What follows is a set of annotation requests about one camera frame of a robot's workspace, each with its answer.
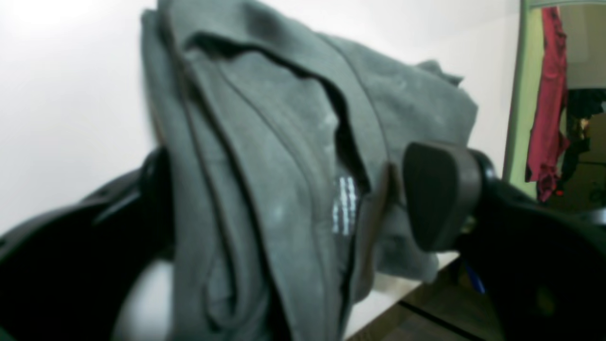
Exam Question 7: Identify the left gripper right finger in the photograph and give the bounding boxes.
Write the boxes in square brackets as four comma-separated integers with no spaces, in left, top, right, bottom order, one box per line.
[402,142,606,341]

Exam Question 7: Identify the grey t-shirt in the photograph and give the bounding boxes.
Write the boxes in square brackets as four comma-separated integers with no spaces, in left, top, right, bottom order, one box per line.
[142,0,478,341]

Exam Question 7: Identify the red hanging garment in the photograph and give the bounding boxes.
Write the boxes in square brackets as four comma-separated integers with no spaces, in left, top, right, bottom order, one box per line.
[526,7,570,202]

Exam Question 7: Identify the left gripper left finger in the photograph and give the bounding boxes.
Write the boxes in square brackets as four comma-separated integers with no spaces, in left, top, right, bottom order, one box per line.
[0,148,175,341]

